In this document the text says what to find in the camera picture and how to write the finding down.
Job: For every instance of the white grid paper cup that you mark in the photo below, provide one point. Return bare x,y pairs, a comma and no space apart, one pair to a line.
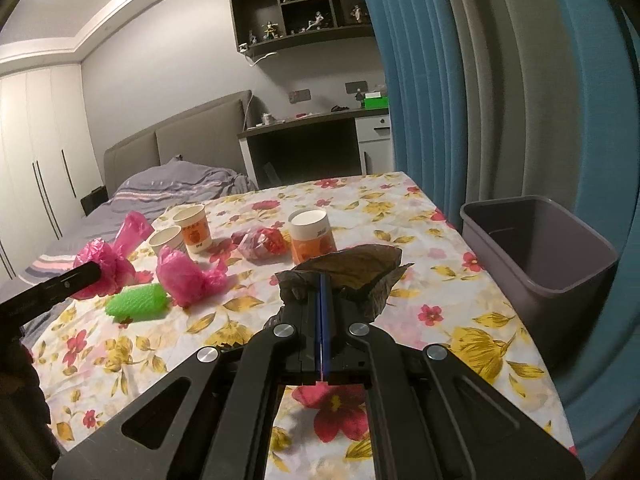
169,237

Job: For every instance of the green foam net sleeve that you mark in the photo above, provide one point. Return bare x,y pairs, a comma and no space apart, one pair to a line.
138,303

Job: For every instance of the grey padded headboard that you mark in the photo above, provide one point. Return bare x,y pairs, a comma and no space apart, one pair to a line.
208,134

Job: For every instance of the grey striped bed quilt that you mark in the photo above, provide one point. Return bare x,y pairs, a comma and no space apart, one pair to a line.
151,192

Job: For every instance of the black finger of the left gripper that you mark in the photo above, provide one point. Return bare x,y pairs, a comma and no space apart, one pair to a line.
24,307

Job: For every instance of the grey plastic trash bin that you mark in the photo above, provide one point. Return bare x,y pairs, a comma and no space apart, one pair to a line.
551,266

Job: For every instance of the crumpled red snack wrapper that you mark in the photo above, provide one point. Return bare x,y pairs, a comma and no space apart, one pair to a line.
257,244

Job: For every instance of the orange lidded paper cup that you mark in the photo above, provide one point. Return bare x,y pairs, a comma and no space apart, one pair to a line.
311,234

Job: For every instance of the floral tablecloth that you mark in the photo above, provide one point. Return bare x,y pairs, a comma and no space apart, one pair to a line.
92,367

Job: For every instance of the dry brown leaf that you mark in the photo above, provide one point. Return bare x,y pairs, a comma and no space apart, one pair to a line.
363,275

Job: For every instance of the blue and grey curtain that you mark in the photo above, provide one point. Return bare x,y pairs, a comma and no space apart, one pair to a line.
509,98

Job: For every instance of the dark wall shelf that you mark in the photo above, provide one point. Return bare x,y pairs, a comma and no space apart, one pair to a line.
264,26

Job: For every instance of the green box on desk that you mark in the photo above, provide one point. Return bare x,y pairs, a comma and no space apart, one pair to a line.
375,101

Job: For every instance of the white wardrobe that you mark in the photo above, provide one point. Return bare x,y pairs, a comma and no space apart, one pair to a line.
47,162

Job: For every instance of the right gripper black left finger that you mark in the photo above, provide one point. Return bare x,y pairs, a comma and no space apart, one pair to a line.
212,416

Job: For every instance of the black bedside stool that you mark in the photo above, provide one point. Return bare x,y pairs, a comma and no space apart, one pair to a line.
94,199

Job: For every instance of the dark desk with drawers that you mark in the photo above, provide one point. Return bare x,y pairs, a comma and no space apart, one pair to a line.
319,146

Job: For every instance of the orange printed paper cup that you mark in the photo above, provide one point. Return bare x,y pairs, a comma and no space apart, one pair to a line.
194,227

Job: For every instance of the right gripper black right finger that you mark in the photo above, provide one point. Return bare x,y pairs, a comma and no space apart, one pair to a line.
430,415

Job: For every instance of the pink plastic bag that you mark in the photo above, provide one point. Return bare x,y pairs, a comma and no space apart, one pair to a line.
117,272
185,281

